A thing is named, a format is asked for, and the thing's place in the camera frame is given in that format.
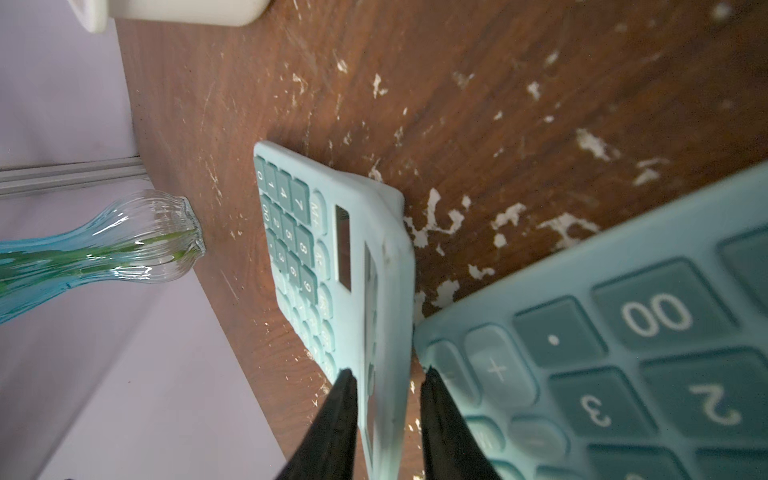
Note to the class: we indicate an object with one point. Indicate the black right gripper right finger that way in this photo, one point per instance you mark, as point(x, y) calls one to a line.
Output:
point(449, 448)

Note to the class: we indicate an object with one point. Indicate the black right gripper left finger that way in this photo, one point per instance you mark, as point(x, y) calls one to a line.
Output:
point(328, 449)

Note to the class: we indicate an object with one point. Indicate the teal calculator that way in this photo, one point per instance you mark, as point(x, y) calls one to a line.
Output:
point(640, 353)
point(343, 267)

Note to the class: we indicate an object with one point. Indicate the white plastic storage box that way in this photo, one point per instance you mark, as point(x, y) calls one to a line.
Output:
point(94, 14)

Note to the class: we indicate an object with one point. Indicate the blue glass vase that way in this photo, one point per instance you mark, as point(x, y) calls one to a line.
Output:
point(148, 236)

